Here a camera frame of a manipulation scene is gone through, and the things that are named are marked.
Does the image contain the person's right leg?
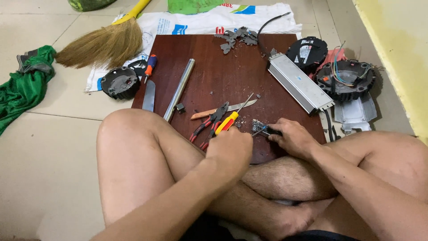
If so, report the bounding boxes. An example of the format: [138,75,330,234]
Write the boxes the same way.
[241,130,428,241]

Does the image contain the person's left hand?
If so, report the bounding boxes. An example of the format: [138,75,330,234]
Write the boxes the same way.
[206,127,254,175]

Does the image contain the dark green bundle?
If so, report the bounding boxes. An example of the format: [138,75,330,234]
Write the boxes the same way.
[68,0,118,13]

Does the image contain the straw broom with yellow handle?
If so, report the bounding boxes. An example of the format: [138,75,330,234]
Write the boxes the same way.
[54,0,153,70]

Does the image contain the person's leg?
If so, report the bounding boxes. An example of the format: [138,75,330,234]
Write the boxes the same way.
[241,130,428,241]
[96,108,335,241]

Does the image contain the small black electronic part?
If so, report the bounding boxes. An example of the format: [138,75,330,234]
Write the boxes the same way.
[251,119,283,138]

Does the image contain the wooden handled knife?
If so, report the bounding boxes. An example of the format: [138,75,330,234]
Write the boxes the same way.
[190,99,258,121]

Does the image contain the yellow red handled screwdriver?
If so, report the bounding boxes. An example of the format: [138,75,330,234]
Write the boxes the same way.
[215,93,255,136]

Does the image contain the shiny metal tube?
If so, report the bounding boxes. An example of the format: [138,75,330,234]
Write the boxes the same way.
[163,58,196,123]

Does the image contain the black round cover with label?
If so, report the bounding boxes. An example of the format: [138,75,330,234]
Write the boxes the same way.
[286,36,329,73]

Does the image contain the black round housing with wires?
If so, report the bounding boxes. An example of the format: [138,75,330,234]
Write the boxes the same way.
[315,59,377,102]

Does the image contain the person's left leg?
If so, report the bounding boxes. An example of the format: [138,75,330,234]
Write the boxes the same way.
[96,108,335,241]

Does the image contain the short black cable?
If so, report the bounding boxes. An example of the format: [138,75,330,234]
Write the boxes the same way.
[323,108,342,143]

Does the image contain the dark red wooden board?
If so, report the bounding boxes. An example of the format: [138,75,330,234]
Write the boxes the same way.
[131,33,327,165]

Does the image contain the green plastic bag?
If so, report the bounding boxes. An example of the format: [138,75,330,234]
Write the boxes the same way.
[167,0,225,15]

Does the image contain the red black pliers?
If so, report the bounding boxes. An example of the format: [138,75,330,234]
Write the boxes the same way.
[189,101,230,151]

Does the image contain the red cloth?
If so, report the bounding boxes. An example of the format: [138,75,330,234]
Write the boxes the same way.
[309,48,349,80]

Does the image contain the green cloth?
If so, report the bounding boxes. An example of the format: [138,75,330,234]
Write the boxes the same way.
[0,45,57,136]

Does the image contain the pile of grey broken pieces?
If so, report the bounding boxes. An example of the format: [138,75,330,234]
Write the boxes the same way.
[214,26,259,55]

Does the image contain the orange blue handled screwdriver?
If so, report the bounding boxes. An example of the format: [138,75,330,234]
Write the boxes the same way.
[143,54,158,84]

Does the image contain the silver metal driver box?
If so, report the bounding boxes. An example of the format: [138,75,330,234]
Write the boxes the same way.
[266,50,335,116]

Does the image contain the white woven sack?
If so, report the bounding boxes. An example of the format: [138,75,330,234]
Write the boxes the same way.
[86,2,303,93]

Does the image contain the black shorts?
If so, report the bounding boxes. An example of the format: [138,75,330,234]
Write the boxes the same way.
[180,214,362,241]

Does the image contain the grey metal bracket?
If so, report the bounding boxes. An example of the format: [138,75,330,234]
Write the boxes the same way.
[333,93,378,135]

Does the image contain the flat metal scraper blade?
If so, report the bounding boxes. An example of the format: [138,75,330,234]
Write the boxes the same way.
[142,79,156,113]

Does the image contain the black ring part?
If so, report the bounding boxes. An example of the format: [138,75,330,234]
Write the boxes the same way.
[128,59,148,77]

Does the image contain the person's right hand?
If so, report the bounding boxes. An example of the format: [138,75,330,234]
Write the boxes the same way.
[267,117,319,161]

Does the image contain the black round lamp housing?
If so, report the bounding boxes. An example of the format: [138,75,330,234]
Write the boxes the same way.
[100,66,141,100]

